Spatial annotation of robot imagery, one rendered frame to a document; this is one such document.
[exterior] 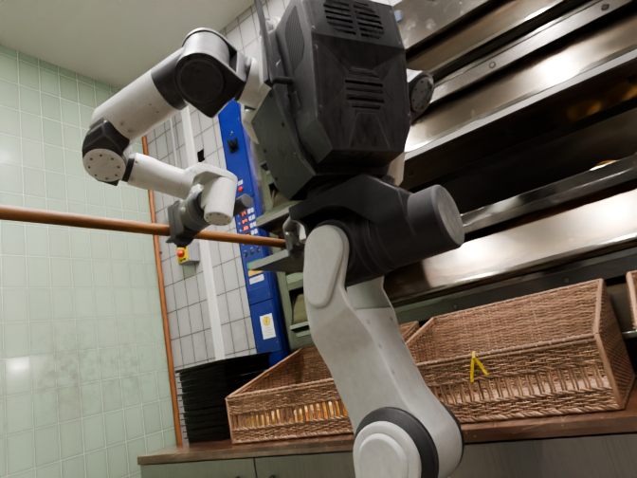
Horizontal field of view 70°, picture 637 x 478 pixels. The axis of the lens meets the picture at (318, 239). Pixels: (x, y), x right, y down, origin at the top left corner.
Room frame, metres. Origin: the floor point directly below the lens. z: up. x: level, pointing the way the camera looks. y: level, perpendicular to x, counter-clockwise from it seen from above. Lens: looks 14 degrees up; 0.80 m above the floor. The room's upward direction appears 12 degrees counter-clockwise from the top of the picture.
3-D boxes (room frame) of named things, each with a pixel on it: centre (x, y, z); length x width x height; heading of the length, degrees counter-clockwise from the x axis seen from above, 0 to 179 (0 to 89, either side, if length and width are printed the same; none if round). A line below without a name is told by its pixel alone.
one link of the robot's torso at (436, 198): (0.82, -0.11, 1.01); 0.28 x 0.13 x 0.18; 56
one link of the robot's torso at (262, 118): (0.82, -0.07, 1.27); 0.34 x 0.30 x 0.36; 120
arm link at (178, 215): (1.11, 0.31, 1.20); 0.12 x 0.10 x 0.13; 49
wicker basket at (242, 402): (1.67, 0.06, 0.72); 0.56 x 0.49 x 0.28; 57
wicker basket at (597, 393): (1.33, -0.43, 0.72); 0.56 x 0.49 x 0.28; 55
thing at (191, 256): (2.36, 0.70, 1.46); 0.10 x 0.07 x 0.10; 56
